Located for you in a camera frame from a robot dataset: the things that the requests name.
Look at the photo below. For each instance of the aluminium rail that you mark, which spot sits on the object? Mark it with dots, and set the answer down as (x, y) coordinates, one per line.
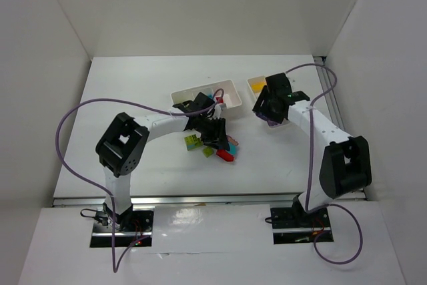
(180, 200)

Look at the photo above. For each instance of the yellow lego brick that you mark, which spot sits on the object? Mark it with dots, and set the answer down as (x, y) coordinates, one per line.
(257, 87)

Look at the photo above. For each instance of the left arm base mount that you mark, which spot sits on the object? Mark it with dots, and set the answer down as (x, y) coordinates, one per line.
(138, 226)

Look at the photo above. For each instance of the small green square lego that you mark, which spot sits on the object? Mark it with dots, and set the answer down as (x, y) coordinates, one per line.
(208, 151)

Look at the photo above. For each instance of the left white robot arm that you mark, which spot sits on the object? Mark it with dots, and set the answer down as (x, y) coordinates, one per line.
(121, 146)

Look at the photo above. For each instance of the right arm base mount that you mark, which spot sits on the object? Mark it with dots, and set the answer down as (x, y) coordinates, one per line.
(287, 228)

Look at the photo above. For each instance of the red lego cluster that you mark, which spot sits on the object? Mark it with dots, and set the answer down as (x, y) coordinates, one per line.
(227, 156)

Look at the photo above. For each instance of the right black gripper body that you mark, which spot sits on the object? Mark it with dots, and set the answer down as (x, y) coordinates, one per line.
(261, 110)

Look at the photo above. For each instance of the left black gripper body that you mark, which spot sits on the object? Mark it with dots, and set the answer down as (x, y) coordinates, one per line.
(216, 132)

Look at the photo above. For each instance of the green and teal lego stack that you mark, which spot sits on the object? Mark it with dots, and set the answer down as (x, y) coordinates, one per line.
(192, 142)

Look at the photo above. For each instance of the wide white divided tray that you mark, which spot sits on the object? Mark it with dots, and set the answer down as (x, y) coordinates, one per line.
(225, 89)

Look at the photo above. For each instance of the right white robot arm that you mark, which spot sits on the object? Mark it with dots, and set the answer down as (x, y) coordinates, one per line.
(339, 163)

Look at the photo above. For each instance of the teal rounded lego brick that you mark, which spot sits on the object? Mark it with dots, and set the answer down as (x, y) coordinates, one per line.
(233, 150)

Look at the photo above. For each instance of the purple lego brick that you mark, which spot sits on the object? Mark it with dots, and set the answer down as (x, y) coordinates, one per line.
(270, 123)

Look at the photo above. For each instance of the narrow white divided tray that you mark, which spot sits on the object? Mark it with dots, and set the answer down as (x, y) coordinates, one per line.
(280, 81)

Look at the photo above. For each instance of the purple flower lego piece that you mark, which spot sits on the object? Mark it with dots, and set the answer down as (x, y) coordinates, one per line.
(232, 140)

